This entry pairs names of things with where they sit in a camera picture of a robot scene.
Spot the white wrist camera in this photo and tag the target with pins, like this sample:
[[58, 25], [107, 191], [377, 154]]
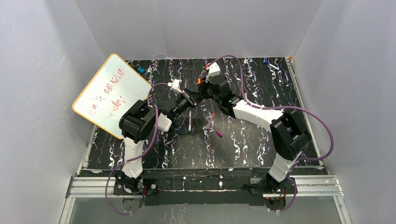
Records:
[[175, 86], [213, 70]]

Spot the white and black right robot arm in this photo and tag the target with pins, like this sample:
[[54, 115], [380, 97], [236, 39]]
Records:
[[288, 130]]

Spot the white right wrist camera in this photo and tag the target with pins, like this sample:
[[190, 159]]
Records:
[[213, 70]]

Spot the white blue marker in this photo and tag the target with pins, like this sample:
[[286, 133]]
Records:
[[271, 65]]

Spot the blue marker cap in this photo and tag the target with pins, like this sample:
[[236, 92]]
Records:
[[141, 70]]

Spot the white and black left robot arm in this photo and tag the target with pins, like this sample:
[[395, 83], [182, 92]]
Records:
[[137, 124]]

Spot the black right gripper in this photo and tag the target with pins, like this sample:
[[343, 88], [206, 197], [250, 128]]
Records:
[[203, 90]]

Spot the yellow framed whiteboard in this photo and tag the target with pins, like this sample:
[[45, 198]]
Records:
[[110, 94]]

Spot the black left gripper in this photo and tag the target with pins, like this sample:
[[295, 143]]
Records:
[[189, 99]]

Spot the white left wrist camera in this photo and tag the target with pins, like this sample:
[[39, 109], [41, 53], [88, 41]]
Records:
[[175, 86]]

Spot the white green thin pen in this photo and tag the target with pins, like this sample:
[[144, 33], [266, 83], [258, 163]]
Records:
[[190, 122]]

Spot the magenta pen cap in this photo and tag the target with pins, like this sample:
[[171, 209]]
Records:
[[219, 133]]

